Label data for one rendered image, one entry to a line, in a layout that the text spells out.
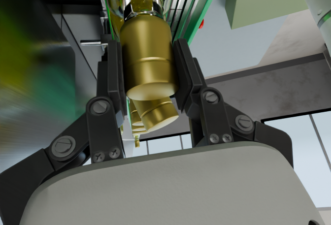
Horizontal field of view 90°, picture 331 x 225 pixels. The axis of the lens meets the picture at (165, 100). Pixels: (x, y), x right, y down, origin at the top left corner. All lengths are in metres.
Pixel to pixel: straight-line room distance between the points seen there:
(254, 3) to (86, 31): 0.47
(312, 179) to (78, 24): 3.49
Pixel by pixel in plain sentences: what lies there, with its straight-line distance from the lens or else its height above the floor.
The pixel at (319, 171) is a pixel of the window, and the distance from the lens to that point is 3.58.
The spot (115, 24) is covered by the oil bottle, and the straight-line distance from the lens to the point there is 0.18.
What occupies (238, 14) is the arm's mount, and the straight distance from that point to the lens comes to 0.61.
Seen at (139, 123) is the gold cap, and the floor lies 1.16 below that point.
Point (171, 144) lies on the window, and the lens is 3.27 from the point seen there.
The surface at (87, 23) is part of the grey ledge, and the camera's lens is 0.48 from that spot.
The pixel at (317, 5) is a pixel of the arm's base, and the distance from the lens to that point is 0.49.
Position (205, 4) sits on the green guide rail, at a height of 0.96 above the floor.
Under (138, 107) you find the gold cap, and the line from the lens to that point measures 0.15.
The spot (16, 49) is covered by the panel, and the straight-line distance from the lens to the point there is 0.22.
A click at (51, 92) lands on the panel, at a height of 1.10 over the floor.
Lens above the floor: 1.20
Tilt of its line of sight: 16 degrees down
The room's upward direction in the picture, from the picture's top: 172 degrees clockwise
